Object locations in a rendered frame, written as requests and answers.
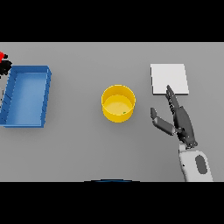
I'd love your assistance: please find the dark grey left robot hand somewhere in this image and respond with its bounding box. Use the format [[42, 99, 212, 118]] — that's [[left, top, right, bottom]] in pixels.
[[0, 59, 13, 75]]

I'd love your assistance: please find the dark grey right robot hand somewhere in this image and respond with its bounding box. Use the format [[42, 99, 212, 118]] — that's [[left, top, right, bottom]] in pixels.
[[150, 84, 199, 150]]

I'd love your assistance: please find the red beaker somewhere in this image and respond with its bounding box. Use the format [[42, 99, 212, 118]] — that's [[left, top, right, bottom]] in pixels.
[[0, 51, 9, 63]]

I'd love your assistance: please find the pale square measuring scale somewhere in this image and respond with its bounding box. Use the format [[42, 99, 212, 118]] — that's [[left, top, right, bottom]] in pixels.
[[150, 63, 190, 96]]

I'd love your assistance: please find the yellow bowl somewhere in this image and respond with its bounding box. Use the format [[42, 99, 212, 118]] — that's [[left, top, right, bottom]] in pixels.
[[101, 84, 137, 123]]

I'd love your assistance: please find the blue tray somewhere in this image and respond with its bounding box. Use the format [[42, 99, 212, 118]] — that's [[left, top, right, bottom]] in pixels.
[[0, 65, 53, 129]]

